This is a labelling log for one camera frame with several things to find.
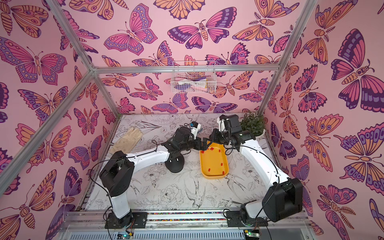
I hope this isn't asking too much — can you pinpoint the black round screw base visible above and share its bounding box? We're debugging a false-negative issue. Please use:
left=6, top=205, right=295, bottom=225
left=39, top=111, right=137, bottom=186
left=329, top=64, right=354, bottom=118
left=165, top=156, right=185, bottom=174

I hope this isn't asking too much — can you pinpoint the aluminium cage frame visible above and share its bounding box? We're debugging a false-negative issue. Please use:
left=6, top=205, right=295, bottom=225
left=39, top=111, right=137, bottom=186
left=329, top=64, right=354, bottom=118
left=0, top=0, right=319, bottom=240

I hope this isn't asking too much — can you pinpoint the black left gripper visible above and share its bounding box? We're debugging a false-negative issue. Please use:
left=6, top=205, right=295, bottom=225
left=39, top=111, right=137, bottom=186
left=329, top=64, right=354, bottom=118
left=179, top=136, right=213, bottom=153

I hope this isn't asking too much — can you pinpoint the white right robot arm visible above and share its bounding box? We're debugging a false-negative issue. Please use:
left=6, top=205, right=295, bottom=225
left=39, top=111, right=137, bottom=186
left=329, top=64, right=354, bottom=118
left=210, top=115, right=304, bottom=224

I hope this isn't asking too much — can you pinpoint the potted green plant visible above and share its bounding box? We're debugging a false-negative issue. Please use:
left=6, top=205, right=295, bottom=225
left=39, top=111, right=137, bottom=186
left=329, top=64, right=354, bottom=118
left=241, top=113, right=265, bottom=137

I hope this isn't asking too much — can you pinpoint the cream fabric glove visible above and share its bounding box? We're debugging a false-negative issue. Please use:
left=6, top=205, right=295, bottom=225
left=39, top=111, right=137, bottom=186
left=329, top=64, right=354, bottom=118
left=109, top=128, right=143, bottom=154

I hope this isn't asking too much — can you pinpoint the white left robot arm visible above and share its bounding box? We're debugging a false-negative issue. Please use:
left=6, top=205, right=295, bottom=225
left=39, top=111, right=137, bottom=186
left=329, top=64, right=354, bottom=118
left=99, top=122, right=207, bottom=221

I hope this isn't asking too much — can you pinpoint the yellow plastic tray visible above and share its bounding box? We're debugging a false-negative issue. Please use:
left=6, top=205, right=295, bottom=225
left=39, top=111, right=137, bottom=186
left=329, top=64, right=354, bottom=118
left=200, top=143, right=229, bottom=180

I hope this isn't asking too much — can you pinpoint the white wire basket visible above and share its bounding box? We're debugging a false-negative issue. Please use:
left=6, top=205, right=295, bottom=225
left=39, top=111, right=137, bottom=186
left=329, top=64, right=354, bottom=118
left=170, top=60, right=217, bottom=94

